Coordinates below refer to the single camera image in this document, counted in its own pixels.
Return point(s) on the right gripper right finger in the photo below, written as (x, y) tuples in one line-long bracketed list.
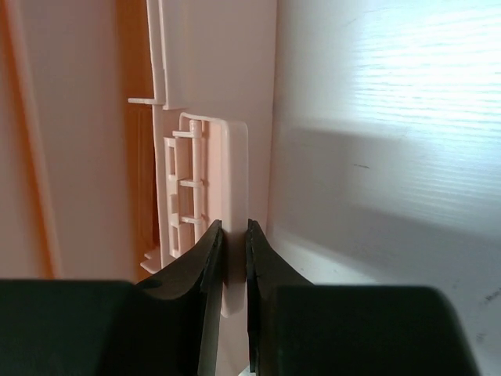
[(296, 327)]

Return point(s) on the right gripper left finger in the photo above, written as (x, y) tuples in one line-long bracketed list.
[(167, 324)]

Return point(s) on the pink plastic tool box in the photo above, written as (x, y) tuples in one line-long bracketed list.
[(127, 129)]

